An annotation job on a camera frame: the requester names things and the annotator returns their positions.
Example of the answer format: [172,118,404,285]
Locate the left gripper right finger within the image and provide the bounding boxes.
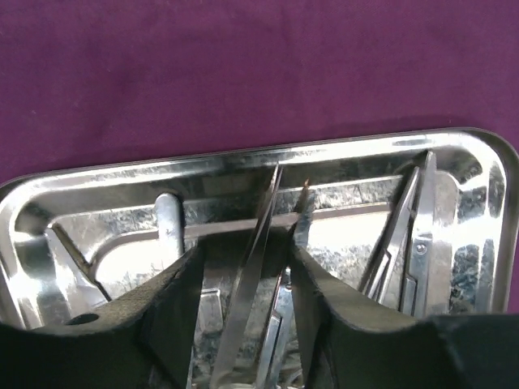
[288,246,518,388]

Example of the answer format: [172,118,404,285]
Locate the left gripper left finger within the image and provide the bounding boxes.
[1,249,204,388]

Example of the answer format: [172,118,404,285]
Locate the pointed steel tweezers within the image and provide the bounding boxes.
[209,165,283,388]
[253,180,311,388]

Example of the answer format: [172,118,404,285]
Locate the steel serrated forceps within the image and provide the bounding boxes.
[45,223,113,317]

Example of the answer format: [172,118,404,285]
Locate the purple cloth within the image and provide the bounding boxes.
[1,1,518,181]

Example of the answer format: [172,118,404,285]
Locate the steel surgical scissors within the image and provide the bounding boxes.
[399,151,450,318]

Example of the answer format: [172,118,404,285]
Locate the steel needle holder clamp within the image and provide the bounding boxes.
[358,167,420,304]

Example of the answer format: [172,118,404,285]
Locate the steel instrument tray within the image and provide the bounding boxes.
[1,128,518,388]

